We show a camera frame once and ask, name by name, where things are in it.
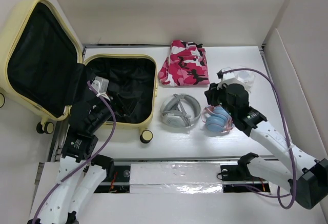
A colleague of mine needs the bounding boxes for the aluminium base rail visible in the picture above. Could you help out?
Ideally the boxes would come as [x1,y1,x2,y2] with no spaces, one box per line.
[95,161,273,194]

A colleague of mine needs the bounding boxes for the pink blue cat-ear headphones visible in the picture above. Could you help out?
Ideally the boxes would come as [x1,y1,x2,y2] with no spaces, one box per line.
[201,106,234,133]

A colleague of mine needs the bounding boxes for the grey white headphones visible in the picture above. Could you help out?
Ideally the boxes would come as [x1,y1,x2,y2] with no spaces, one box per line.
[160,93,202,128]

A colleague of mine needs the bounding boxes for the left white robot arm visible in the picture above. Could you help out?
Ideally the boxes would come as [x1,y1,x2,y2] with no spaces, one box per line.
[28,94,115,223]

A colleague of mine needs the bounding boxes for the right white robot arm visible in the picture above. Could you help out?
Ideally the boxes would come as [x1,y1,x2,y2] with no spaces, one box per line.
[204,83,327,209]

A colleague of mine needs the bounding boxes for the yellow hard-shell suitcase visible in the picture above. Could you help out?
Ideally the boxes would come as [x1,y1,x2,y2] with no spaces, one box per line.
[1,0,157,144]

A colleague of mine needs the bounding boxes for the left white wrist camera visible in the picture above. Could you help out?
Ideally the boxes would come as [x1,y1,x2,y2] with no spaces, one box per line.
[91,76,110,100]

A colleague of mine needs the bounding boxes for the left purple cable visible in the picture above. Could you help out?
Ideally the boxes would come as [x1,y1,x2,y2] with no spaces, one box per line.
[30,80,116,224]

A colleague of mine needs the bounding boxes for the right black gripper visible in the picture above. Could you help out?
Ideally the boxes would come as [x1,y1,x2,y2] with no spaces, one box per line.
[204,80,236,117]

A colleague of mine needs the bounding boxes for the white plastic tissue pack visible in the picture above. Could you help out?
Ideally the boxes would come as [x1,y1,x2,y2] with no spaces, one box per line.
[234,70,255,92]

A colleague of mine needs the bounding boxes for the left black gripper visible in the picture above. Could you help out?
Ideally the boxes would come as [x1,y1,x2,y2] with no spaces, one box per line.
[89,88,140,132]

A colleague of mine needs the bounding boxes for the pink camouflage garment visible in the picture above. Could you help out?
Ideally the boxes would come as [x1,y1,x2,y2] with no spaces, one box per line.
[158,40,210,87]

